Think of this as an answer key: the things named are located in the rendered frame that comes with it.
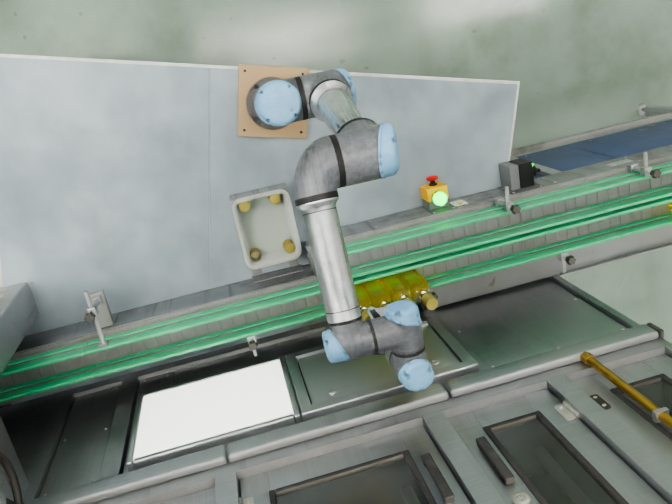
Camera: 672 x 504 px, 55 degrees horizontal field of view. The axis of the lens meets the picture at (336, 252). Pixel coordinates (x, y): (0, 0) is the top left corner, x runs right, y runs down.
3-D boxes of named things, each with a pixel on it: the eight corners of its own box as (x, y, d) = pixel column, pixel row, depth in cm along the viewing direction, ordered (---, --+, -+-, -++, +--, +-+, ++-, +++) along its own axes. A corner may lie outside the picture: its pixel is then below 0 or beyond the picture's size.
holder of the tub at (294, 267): (250, 277, 207) (252, 285, 200) (229, 195, 198) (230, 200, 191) (302, 264, 209) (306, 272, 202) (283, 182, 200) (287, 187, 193)
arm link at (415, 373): (433, 355, 141) (438, 389, 143) (417, 335, 151) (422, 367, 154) (399, 365, 140) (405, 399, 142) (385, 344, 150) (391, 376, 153)
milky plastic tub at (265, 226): (246, 263, 205) (247, 271, 197) (228, 195, 198) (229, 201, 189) (299, 249, 207) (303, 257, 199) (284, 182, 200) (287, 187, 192)
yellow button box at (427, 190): (422, 205, 211) (429, 210, 204) (418, 183, 209) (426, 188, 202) (442, 200, 212) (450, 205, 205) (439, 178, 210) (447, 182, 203)
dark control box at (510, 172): (500, 186, 215) (511, 191, 207) (497, 163, 212) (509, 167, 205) (523, 180, 216) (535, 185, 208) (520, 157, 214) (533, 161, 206)
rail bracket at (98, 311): (104, 324, 198) (92, 356, 177) (86, 274, 193) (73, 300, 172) (120, 320, 199) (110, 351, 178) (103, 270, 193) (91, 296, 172)
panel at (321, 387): (141, 403, 187) (128, 474, 155) (138, 394, 186) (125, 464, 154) (435, 323, 198) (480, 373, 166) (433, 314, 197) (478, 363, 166)
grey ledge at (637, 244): (415, 300, 217) (426, 313, 206) (411, 276, 214) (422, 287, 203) (669, 232, 229) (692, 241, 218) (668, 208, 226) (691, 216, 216)
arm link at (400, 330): (373, 320, 137) (381, 365, 141) (423, 307, 139) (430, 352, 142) (364, 306, 145) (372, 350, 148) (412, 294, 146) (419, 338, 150)
